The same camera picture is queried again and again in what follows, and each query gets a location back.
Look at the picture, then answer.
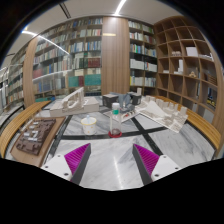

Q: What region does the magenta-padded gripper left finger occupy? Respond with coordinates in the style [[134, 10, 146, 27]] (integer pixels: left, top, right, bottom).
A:
[[40, 143, 92, 186]]

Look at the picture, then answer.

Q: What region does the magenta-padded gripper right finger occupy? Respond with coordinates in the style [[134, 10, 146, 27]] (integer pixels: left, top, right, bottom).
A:
[[131, 143, 183, 186]]

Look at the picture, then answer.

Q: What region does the clear bottle with green label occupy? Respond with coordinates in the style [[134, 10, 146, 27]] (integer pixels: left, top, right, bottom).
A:
[[109, 102, 123, 138]]

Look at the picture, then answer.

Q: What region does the brown model on wooden board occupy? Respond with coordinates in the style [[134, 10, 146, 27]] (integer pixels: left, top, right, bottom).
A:
[[9, 116, 68, 168]]

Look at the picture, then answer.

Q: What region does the white cup with lid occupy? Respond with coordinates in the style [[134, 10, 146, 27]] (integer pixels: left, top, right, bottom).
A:
[[80, 114, 98, 136]]

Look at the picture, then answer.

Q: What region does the slatted wooden bench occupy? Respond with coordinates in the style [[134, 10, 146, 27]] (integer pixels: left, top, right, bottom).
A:
[[0, 100, 53, 158], [186, 108, 224, 149]]

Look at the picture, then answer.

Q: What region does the white city block model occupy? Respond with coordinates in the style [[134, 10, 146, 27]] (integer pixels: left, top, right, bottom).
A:
[[134, 95, 189, 134]]

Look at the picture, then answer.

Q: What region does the flat round red coaster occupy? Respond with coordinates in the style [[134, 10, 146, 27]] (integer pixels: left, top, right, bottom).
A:
[[107, 130, 123, 139]]

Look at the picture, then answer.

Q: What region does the long white building model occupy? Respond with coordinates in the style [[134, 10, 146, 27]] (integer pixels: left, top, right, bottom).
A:
[[49, 87, 101, 118]]

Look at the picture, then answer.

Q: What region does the dark grey building model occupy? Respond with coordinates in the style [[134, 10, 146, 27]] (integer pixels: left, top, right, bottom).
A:
[[102, 92, 143, 124]]

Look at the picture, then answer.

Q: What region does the glass-fronted bookshelf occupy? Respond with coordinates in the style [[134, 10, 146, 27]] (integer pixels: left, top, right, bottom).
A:
[[0, 44, 34, 114]]

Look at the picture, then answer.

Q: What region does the wooden cubby shelf unit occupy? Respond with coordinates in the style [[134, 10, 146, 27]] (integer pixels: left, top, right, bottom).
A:
[[153, 14, 224, 124]]

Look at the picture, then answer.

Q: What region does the wide bookshelf full of books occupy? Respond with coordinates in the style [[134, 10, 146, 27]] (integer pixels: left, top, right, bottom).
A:
[[32, 16, 104, 103]]

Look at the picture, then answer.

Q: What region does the narrow bookshelf full of books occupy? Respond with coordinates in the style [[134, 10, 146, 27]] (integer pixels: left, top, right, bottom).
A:
[[128, 19, 158, 97]]

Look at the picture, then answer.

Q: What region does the straight ceiling strip light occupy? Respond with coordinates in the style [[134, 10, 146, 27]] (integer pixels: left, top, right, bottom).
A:
[[114, 0, 128, 16]]

